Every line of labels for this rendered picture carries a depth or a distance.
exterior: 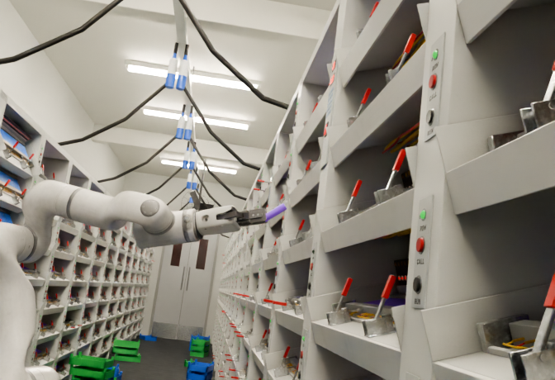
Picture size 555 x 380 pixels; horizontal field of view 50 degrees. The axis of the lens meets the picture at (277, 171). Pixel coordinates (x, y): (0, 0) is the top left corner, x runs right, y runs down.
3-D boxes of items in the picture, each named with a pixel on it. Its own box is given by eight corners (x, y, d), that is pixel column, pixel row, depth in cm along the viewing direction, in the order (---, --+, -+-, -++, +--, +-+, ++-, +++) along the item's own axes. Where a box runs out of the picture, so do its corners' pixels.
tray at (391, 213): (423, 225, 71) (397, 113, 73) (324, 253, 130) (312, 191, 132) (576, 196, 74) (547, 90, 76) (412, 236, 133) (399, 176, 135)
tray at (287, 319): (307, 339, 135) (299, 296, 137) (277, 323, 195) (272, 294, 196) (391, 321, 138) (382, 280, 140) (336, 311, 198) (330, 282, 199)
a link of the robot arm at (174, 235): (181, 201, 150) (191, 219, 158) (130, 209, 151) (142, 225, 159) (181, 231, 146) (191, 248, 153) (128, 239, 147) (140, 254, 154)
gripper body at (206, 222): (188, 206, 148) (233, 199, 147) (198, 216, 158) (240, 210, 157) (190, 235, 146) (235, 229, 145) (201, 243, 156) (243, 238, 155)
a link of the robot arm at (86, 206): (68, 167, 153) (171, 195, 144) (92, 198, 166) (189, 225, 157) (49, 197, 149) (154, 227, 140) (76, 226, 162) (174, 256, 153)
